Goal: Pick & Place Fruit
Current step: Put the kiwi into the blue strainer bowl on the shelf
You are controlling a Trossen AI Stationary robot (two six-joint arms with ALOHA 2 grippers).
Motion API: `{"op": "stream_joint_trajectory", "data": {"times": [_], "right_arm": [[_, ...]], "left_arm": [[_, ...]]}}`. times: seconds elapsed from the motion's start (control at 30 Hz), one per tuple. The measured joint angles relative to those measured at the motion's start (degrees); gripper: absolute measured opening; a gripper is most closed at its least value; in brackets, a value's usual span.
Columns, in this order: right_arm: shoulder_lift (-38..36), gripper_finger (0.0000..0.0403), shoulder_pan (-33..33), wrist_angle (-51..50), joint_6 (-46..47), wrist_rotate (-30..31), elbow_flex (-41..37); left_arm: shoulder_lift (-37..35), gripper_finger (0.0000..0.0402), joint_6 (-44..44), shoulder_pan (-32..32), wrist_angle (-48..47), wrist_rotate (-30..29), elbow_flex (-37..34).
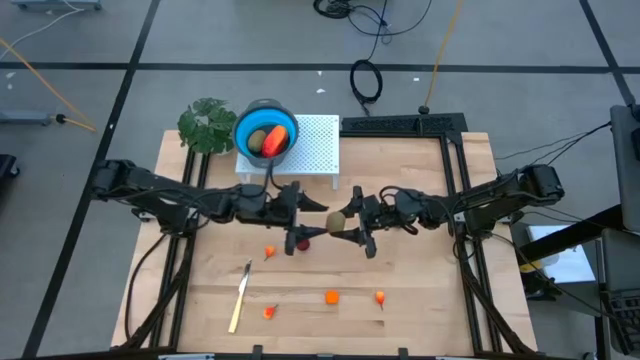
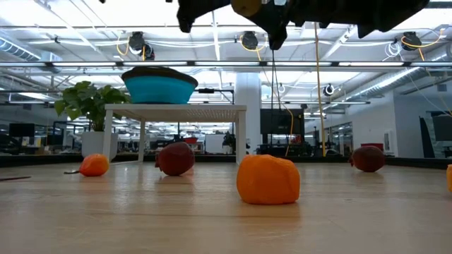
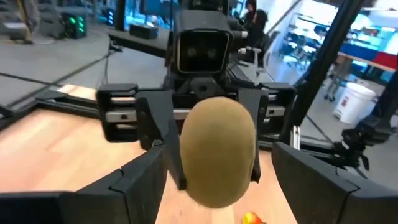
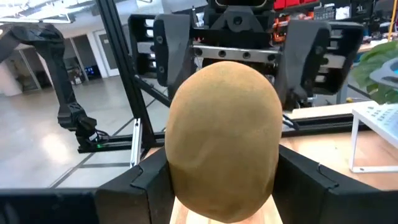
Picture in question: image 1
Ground left arm black supply cable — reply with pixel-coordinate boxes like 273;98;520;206
123;232;169;344

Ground black hanging cable with coil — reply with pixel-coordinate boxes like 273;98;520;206
348;0;391;117

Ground large red mango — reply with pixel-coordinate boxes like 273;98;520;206
261;124;290;159

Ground black floor cable bundle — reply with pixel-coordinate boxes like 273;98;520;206
312;0;434;39

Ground green potted plant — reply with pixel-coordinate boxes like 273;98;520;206
177;97;239;156

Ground yellow hanging cable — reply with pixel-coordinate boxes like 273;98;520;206
418;0;465;115

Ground blue collapsible bowl grey rim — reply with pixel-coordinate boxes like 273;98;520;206
232;98;300;170

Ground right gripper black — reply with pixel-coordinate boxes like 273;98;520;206
339;185;396;260

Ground white box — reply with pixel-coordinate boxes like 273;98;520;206
527;223;599;285

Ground white floor cable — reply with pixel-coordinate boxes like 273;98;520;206
0;7;84;49

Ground black desk beam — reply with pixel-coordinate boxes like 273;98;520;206
519;203;626;261

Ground brown-green kiwi fruit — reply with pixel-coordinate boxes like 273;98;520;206
247;129;268;154
325;210;347;234

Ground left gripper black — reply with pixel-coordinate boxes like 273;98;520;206
269;180;330;257

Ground grey floor base bar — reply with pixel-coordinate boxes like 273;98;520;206
0;110;54;127

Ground left wrist camera black cable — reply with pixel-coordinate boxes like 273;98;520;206
266;158;282;192

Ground black aluminium table frame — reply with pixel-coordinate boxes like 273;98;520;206
119;112;539;357

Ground black keyboard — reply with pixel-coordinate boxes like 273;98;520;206
599;287;640;356

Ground kitchen knife pale handle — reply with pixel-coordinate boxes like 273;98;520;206
227;258;253;335

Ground yellow floor cable black plug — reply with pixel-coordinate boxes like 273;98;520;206
0;37;97;134

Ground black chair base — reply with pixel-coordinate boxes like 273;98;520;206
0;153;21;181

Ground right arm black supply cables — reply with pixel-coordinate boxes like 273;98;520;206
494;119;614;176

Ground grey wheeled base bar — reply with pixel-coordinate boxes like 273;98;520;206
10;0;104;12

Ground grey desk monitor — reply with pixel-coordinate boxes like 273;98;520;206
608;103;640;234

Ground white perforated shelf riser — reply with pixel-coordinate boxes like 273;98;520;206
234;114;341;191

